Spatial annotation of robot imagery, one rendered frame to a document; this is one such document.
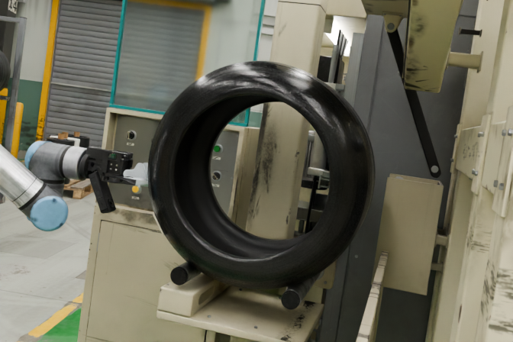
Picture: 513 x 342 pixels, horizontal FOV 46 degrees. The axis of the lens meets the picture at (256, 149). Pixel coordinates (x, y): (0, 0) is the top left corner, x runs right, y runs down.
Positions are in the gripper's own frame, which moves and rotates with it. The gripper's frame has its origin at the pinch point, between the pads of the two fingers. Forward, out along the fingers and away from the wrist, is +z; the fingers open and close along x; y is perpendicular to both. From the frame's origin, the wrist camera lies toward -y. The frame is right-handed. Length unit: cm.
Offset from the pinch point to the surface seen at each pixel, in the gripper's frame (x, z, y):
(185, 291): -10.1, 16.6, -22.9
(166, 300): -10.6, 12.2, -25.8
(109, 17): 820, -479, 161
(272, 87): -11.7, 30.9, 29.1
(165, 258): 59, -17, -34
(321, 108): -11, 43, 26
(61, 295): 199, -138, -109
